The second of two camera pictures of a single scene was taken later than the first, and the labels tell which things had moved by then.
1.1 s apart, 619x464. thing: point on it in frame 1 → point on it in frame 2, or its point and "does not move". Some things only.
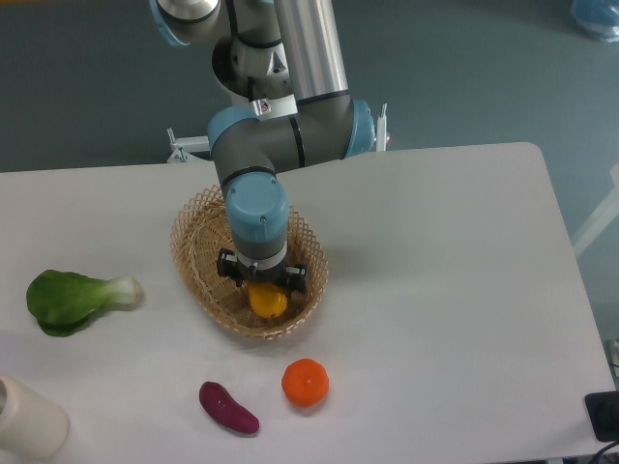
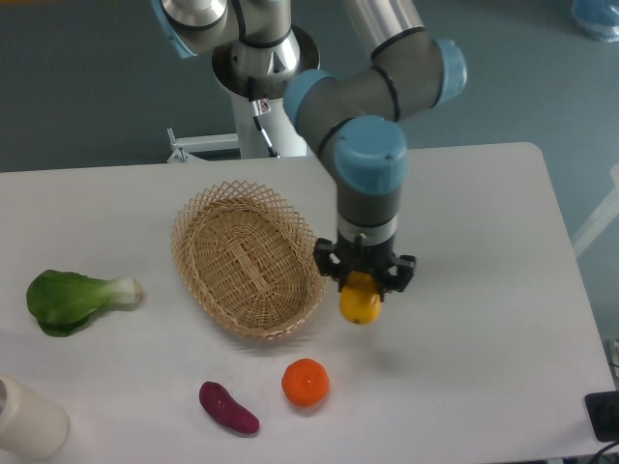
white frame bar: [603, 218] does not move
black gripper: [295, 276] → [339, 258]
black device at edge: [604, 411] does not move
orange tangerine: [306, 382] does not move
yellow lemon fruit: [267, 299] → [360, 302]
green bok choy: [62, 302] does not move
